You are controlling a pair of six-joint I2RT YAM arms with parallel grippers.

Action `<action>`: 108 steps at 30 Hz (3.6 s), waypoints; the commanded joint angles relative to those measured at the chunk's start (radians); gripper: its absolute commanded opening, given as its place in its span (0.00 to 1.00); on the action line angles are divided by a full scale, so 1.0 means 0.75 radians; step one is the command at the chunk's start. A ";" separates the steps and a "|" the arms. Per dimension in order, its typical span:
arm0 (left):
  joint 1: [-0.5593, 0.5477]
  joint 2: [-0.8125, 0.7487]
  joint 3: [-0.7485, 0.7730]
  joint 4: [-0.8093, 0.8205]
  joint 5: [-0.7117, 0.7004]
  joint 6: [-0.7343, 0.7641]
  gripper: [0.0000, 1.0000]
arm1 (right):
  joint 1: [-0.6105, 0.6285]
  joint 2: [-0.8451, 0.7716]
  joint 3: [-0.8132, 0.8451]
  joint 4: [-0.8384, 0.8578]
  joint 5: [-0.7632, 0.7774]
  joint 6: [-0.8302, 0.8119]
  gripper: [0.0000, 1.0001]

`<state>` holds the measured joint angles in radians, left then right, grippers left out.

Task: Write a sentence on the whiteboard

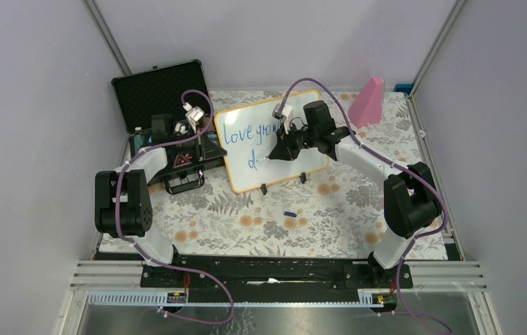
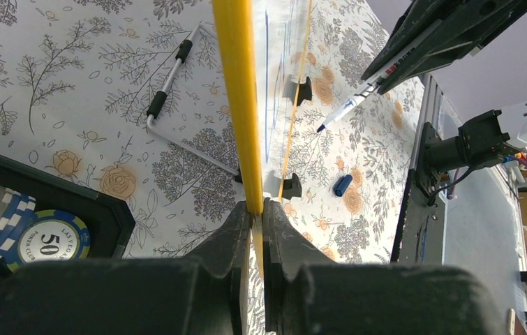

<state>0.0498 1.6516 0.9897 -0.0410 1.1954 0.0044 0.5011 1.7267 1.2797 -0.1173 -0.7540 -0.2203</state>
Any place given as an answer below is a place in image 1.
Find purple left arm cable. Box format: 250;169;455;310
114;89;235;325

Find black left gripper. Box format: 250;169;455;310
169;124;226;160

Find yellow framed whiteboard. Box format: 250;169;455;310
214;98;329;193

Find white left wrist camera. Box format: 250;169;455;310
183;103;205;133

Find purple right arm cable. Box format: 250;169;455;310
279;77;454;334

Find blue marker cap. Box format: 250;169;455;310
283;211;297;218

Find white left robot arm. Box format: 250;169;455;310
95;114;227;287

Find black poker chip case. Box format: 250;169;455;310
111;59;224;195

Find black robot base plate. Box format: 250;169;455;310
140;255;413;304

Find pink wedge eraser block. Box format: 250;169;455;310
348;76;385;128

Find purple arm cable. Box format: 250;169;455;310
279;77;454;334
114;89;235;325

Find red black all-in triangle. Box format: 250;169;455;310
173;154;193;168

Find floral patterned table mat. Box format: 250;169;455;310
98;89;449;261

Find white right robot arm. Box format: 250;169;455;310
268;100;443;288

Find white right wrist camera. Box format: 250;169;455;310
272;103;293;134

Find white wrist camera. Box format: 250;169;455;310
183;103;205;133
272;103;293;134

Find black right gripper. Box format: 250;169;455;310
269;121;319;161

